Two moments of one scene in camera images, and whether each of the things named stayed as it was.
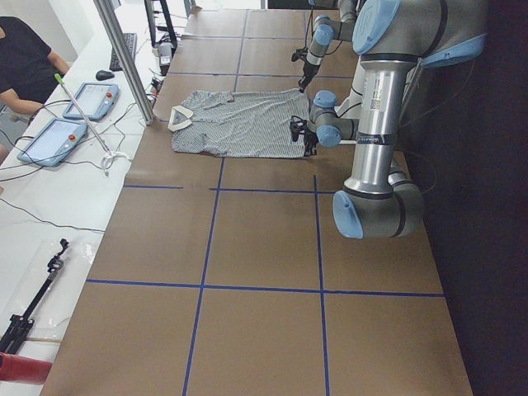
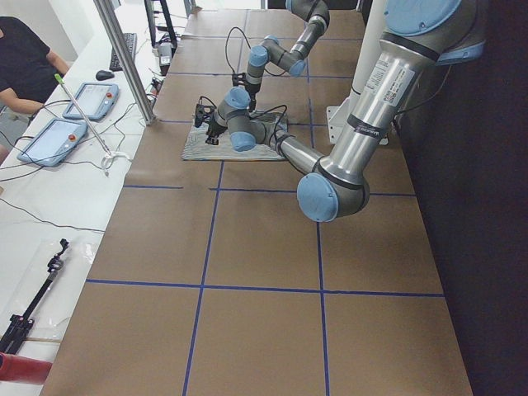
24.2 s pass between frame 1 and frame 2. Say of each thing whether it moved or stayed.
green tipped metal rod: stayed
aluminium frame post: stayed
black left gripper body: moved
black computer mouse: stayed
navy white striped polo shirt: moved
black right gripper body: moved
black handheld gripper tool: stayed
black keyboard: stayed
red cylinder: stayed
